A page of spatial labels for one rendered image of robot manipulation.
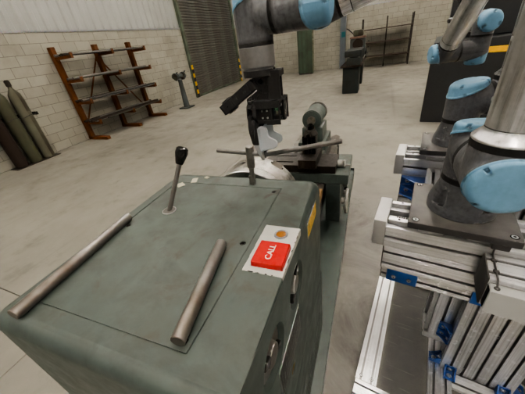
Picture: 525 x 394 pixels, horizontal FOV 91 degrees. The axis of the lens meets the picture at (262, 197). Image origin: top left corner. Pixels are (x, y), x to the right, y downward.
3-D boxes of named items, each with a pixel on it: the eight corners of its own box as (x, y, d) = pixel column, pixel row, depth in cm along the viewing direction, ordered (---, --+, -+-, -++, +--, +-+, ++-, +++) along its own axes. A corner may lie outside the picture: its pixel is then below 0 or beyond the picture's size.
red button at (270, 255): (282, 274, 45) (281, 266, 44) (251, 268, 47) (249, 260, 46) (291, 251, 50) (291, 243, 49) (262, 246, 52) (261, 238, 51)
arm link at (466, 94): (436, 114, 105) (444, 77, 98) (473, 111, 102) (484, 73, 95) (449, 123, 95) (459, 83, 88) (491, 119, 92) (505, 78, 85)
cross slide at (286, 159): (335, 173, 143) (335, 166, 141) (263, 170, 159) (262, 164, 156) (338, 160, 158) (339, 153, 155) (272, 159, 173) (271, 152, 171)
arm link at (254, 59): (233, 50, 53) (248, 48, 60) (237, 74, 56) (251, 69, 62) (266, 45, 50) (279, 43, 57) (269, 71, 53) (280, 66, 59)
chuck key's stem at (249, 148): (248, 184, 74) (244, 147, 67) (250, 181, 75) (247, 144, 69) (255, 186, 73) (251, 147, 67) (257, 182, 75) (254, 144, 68)
